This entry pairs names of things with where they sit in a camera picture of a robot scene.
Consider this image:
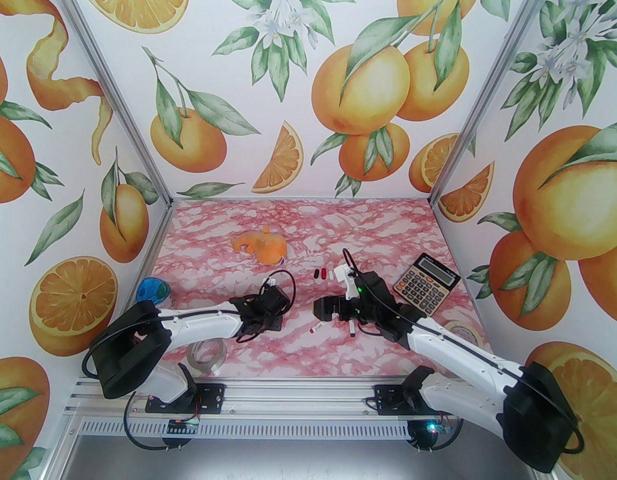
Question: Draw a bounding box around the orange toy figure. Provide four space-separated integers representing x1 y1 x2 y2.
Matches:
232 225 288 266

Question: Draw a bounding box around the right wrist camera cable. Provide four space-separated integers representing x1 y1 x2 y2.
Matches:
341 248 585 456

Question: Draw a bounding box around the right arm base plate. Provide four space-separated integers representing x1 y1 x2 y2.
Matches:
376 384 455 416

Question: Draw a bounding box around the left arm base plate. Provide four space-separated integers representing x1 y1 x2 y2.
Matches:
145 383 226 414

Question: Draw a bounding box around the beige masking tape roll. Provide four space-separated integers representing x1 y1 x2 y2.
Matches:
442 319 485 350

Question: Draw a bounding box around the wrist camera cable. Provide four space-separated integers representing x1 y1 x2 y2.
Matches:
83 269 297 394
341 248 585 456

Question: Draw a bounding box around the black base cable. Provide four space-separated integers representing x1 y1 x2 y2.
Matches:
407 413 464 453
124 393 182 453

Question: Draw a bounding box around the perforated cable tray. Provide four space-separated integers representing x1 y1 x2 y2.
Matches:
77 415 419 440

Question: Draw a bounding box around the black desk calculator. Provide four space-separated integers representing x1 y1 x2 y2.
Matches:
392 253 462 318

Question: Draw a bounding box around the grey metal sheet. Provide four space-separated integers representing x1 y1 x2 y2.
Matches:
63 435 529 480

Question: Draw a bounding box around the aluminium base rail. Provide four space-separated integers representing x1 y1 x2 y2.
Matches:
63 360 547 425

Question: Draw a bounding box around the aluminium back rail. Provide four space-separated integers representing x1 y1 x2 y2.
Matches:
169 194 435 202

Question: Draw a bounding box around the aluminium frame post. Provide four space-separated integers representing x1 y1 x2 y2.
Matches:
427 0 569 214
44 0 173 211

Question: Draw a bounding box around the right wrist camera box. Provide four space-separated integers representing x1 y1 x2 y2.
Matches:
332 264 358 291

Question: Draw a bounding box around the clear tape roll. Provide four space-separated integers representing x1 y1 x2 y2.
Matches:
187 339 226 373

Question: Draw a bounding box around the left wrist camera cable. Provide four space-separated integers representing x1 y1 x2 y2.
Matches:
83 269 297 394

